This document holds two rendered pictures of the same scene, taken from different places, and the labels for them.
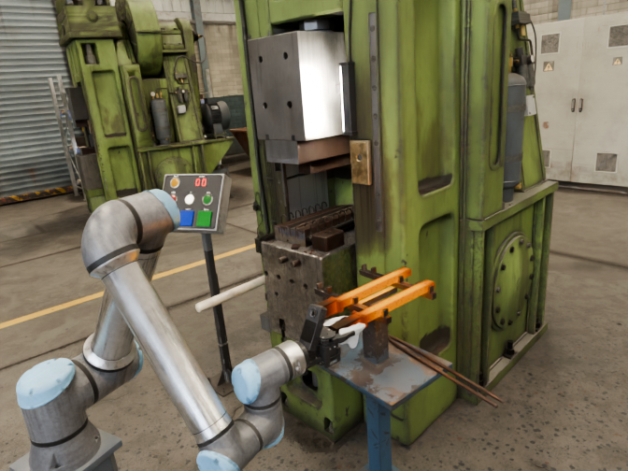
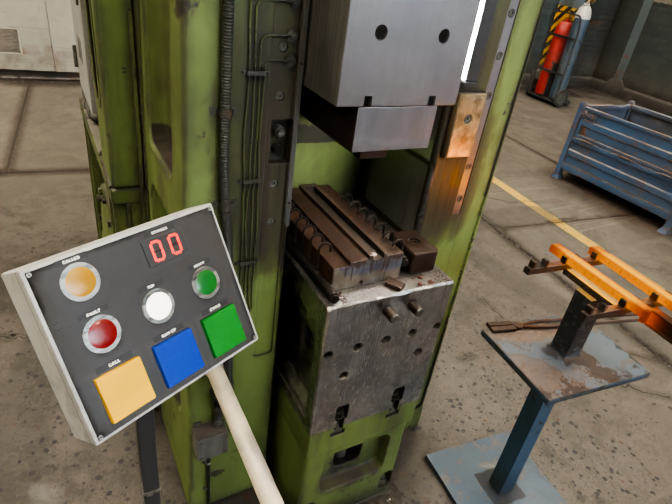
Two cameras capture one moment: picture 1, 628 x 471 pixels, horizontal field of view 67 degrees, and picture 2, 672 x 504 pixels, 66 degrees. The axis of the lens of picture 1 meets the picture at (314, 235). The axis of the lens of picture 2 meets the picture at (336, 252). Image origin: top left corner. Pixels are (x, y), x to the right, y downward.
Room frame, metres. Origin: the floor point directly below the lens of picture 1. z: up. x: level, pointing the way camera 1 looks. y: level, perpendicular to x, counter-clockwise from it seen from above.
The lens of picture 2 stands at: (1.84, 1.18, 1.64)
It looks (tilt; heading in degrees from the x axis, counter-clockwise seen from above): 31 degrees down; 282
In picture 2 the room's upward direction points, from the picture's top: 9 degrees clockwise
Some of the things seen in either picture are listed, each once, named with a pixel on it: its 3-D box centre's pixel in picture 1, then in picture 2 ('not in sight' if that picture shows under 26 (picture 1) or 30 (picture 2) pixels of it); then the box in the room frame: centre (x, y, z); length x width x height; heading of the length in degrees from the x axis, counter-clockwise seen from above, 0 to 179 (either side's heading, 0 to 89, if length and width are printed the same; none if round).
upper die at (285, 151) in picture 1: (316, 144); (347, 99); (2.12, -0.04, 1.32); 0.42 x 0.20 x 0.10; 134
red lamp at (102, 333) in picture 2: not in sight; (102, 333); (2.28, 0.68, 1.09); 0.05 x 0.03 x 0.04; 44
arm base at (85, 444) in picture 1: (63, 438); not in sight; (1.15, 0.77, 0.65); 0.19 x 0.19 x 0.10
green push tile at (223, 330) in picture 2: (205, 219); (222, 330); (2.17, 0.51, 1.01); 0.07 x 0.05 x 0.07; 69
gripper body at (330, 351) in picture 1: (315, 349); not in sight; (1.08, 0.02, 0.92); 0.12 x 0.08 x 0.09; 128
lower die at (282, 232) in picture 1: (321, 221); (329, 229); (2.12, -0.04, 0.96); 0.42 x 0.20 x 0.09; 134
